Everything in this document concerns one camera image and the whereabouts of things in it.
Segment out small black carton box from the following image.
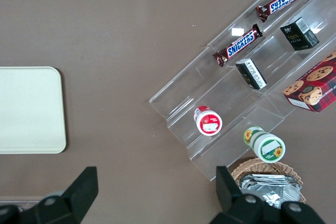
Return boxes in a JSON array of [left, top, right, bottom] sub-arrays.
[[235, 58, 268, 90], [279, 17, 320, 51]]

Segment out silver foil packets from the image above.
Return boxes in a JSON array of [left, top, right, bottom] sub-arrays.
[[237, 173, 301, 209]]

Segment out cream plastic tray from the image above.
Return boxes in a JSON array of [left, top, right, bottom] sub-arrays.
[[0, 66, 67, 154]]

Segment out red lid yogurt cup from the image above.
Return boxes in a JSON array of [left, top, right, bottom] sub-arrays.
[[193, 105, 223, 136]]

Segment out red tartan cookie box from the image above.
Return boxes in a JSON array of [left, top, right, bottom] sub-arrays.
[[282, 50, 336, 114]]

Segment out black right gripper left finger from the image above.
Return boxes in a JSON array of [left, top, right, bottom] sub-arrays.
[[33, 166, 99, 224]]

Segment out green lid sunflower cup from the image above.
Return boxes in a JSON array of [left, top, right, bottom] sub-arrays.
[[243, 126, 286, 163]]

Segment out light wicker basket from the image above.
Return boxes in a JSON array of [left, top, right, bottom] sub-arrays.
[[230, 157, 307, 204]]

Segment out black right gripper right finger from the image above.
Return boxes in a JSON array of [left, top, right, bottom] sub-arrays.
[[209, 165, 287, 224]]

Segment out clear acrylic stepped shelf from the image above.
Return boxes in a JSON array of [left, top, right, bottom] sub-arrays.
[[149, 0, 336, 182]]

